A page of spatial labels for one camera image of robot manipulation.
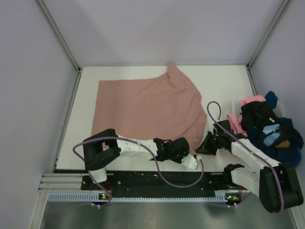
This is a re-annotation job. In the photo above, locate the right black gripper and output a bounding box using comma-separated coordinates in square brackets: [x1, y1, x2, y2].
[195, 131, 223, 156]

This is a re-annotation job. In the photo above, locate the dusty pink t shirt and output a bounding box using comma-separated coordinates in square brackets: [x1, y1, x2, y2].
[91, 63, 207, 150]

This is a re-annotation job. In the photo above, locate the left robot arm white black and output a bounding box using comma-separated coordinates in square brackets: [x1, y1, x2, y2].
[82, 129, 198, 189]

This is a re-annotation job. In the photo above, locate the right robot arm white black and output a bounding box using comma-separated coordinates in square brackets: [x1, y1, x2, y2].
[196, 120, 304, 213]

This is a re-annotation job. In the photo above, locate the bright pink t shirt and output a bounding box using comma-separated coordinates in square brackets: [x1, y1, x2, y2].
[226, 95, 266, 137]

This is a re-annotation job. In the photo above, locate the black t shirt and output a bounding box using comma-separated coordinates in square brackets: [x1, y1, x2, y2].
[241, 101, 280, 134]

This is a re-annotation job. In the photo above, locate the navy blue t shirt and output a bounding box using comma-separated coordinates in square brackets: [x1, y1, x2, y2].
[247, 91, 304, 167]

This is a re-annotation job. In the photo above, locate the white plastic bin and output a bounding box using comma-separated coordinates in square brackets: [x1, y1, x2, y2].
[232, 98, 286, 118]

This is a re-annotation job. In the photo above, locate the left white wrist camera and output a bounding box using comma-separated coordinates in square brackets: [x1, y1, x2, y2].
[181, 154, 202, 169]

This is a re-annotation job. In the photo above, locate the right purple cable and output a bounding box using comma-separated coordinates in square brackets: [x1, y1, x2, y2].
[206, 101, 285, 213]

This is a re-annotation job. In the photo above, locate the purple cable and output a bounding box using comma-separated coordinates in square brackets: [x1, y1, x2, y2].
[72, 135, 204, 200]
[206, 101, 285, 213]

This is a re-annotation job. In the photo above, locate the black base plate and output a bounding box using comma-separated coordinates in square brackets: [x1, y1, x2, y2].
[81, 170, 252, 199]

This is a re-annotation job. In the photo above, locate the aluminium frame rail right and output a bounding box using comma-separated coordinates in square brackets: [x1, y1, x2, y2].
[246, 0, 292, 69]

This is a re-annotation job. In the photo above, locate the aluminium frame rail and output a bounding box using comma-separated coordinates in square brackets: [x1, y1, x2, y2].
[35, 0, 82, 72]
[246, 0, 292, 69]

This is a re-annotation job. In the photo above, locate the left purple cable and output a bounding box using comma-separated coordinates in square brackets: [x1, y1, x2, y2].
[72, 135, 204, 200]

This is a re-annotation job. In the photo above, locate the light blue cable duct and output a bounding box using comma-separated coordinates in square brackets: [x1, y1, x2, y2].
[48, 192, 241, 203]

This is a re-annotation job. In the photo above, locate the aluminium frame rail left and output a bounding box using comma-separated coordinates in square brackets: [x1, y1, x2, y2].
[35, 0, 82, 72]

